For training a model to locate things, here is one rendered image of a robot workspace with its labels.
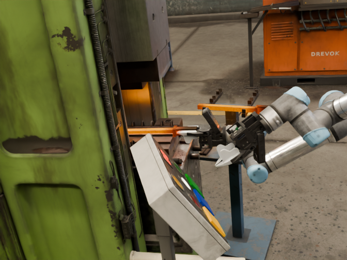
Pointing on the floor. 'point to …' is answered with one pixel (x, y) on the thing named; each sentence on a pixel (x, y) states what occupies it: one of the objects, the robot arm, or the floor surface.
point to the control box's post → (167, 247)
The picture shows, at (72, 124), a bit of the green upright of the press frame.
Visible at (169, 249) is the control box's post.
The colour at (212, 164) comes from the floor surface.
